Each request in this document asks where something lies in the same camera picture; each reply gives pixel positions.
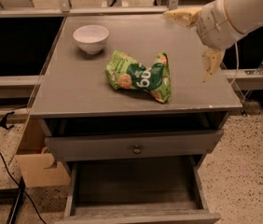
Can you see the grey wooden nightstand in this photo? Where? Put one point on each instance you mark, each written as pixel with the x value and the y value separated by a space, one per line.
pixel 76 99

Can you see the white ceramic bowl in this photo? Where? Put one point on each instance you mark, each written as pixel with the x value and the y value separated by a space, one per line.
pixel 91 38

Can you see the brown cardboard box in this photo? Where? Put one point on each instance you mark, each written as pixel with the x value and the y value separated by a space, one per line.
pixel 38 168

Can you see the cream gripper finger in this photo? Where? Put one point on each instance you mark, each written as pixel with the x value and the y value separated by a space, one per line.
pixel 186 17
pixel 211 58

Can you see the grey open middle drawer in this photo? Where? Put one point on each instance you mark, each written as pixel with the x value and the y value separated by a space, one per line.
pixel 165 190

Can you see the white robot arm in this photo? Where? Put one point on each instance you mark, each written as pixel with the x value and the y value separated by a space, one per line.
pixel 245 15

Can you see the green rice chip bag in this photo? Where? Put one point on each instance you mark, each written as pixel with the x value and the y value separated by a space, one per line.
pixel 124 72

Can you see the round brass drawer knob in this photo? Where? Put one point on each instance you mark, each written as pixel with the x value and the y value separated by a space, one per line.
pixel 137 150

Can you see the white rounded gripper body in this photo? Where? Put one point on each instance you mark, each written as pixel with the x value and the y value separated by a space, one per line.
pixel 215 24

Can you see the grey top drawer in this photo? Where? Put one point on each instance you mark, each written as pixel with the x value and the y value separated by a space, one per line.
pixel 120 146

